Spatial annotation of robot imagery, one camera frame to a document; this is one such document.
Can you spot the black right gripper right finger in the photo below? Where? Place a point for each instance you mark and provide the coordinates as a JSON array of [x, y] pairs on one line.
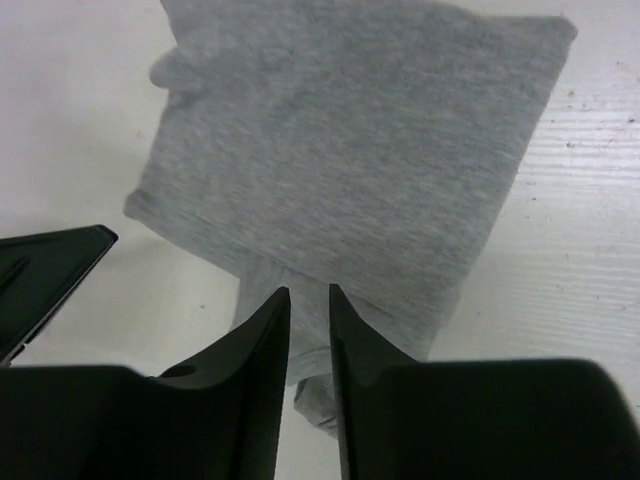
[[497, 419]]

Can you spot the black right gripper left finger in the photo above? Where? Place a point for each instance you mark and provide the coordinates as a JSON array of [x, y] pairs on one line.
[[215, 415]]

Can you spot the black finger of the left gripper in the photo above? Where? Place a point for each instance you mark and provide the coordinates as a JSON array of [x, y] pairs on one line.
[[39, 272]]

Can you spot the grey tank top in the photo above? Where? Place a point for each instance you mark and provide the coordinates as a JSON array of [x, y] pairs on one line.
[[367, 144]]

